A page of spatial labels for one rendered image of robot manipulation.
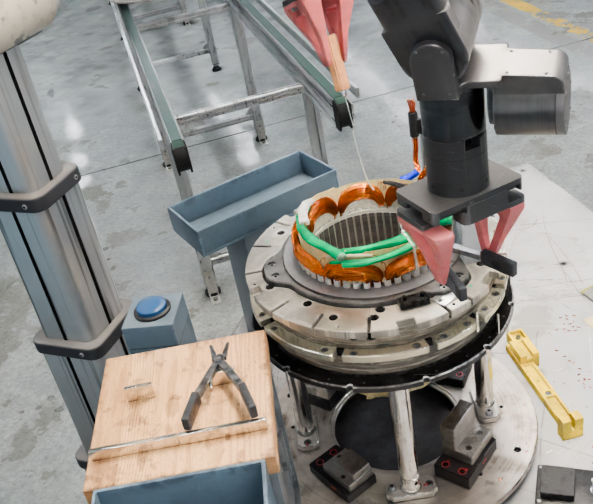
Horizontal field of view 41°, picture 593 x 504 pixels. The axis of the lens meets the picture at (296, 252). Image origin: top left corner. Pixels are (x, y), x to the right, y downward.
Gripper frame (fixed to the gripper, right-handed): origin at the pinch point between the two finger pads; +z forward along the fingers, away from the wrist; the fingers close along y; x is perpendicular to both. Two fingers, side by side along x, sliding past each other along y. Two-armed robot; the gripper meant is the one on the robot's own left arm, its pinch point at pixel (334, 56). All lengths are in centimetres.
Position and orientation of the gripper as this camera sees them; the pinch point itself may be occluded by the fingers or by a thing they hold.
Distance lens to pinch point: 88.9
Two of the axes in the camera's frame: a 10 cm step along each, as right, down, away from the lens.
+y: 9.1, -3.2, 2.5
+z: 2.7, 9.4, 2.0
